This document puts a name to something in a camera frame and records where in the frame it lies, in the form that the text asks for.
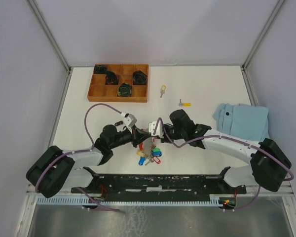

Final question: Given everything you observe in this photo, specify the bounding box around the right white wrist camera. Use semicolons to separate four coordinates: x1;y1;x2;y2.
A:
148;121;163;138

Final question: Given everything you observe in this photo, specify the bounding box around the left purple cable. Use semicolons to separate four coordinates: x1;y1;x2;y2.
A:
34;103;129;212

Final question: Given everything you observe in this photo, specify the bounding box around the black cable coil right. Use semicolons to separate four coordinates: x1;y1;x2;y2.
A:
132;70;148;85

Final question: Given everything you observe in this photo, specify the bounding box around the wooden compartment tray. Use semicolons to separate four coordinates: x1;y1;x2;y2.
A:
87;64;149;103

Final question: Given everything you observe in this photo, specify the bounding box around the black cable coil top-left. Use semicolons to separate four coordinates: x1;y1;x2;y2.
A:
93;64;109;75

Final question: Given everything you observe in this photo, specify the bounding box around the light blue cloth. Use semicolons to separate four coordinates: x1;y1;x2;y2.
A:
213;103;269;141

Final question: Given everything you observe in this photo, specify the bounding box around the black yellow cable coil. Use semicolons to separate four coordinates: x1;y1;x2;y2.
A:
117;82;133;98

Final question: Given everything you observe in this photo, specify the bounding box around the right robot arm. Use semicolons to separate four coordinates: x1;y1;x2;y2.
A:
152;109;294;193

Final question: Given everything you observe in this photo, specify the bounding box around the white cable duct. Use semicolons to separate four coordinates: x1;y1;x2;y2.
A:
36;194;225;207

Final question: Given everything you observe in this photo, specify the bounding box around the yellow key tag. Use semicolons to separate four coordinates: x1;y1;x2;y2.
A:
136;150;146;157

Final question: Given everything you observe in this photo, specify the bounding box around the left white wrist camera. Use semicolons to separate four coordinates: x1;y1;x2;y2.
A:
120;112;137;133

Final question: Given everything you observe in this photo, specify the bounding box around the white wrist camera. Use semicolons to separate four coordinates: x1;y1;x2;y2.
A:
148;121;163;138
120;112;137;133

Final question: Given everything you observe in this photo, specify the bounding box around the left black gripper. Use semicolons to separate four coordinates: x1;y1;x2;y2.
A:
109;124;151;149

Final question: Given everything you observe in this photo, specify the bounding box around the yellow tag key upper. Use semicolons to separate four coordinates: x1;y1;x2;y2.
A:
160;85;166;98

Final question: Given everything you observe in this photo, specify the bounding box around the blue key tag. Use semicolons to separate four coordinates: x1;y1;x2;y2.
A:
138;157;146;166

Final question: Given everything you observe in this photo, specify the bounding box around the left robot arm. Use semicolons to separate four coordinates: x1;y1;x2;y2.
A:
26;124;151;198

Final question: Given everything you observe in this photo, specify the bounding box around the yellow tag key right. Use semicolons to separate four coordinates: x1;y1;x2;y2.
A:
179;99;191;107

